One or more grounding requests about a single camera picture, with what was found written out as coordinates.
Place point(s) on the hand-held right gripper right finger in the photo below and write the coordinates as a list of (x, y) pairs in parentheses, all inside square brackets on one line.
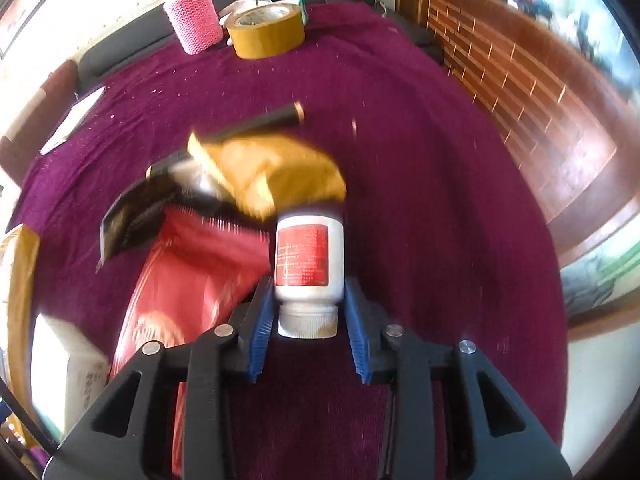
[(357, 330)]

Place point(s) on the black pen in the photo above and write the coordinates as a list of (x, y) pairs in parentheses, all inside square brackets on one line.
[(270, 116)]

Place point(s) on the red foil packet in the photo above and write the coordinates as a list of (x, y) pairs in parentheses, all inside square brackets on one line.
[(190, 280)]

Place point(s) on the gold foil packet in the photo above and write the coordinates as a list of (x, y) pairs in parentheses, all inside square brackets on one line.
[(280, 175)]

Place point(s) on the black leather sofa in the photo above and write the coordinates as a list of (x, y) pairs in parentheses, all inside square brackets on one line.
[(125, 50)]

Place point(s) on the stack of white papers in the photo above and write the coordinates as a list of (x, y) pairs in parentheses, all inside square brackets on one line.
[(75, 117)]

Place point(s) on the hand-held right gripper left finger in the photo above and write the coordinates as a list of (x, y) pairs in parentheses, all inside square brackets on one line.
[(260, 330)]

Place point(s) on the bottle in pink knit sleeve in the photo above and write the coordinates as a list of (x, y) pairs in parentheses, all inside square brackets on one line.
[(195, 15)]

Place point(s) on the brown packing tape roll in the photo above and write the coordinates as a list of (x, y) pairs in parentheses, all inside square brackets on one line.
[(265, 40)]

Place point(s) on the green and white medicine box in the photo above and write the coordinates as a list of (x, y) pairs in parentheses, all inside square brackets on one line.
[(60, 360)]

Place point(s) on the black printed packet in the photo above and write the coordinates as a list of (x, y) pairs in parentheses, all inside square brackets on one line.
[(135, 220)]

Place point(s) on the wooden cabinet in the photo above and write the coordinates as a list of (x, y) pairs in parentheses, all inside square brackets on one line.
[(525, 110)]

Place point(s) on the yellow cardboard box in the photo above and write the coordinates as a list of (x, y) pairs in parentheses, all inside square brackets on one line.
[(22, 285)]

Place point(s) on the white bottle with red label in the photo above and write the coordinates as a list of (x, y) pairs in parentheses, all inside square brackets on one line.
[(310, 260)]

